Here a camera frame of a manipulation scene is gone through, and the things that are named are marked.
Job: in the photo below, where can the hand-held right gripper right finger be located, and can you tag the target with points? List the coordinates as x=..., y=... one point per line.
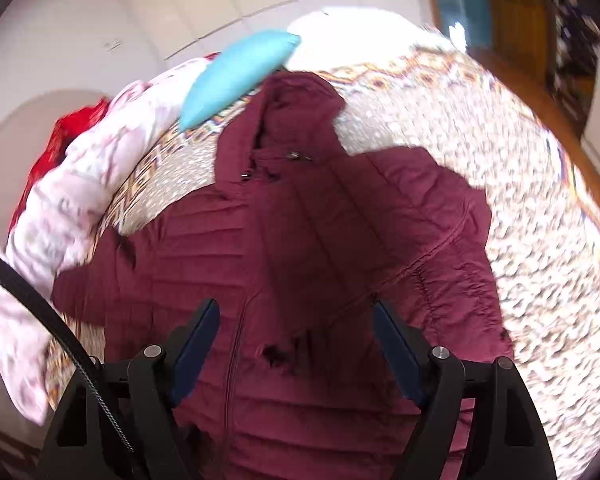
x=397, y=360

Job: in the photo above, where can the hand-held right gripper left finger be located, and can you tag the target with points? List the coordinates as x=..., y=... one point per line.
x=197, y=355

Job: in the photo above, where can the maroon blanket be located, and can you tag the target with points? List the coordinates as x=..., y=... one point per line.
x=305, y=235

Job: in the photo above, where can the shelf rack with clothes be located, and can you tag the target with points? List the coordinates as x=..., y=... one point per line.
x=574, y=35

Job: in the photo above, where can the pink floral quilt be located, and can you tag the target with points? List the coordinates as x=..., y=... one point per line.
x=80, y=185

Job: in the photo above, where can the bed with patterned cover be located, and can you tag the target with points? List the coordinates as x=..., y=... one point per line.
x=479, y=135

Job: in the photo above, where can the red cloth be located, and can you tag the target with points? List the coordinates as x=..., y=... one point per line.
x=75, y=125

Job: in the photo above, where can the light blue pillow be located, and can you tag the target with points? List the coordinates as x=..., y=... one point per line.
x=230, y=75

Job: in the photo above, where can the beige headboard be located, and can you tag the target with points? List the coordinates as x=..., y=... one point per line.
x=20, y=125

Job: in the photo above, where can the white pillow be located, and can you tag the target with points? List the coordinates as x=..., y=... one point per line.
x=355, y=35

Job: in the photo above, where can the blue glass door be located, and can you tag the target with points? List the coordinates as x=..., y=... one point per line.
x=472, y=10

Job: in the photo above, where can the wooden door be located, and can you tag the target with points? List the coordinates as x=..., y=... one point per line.
x=514, y=10

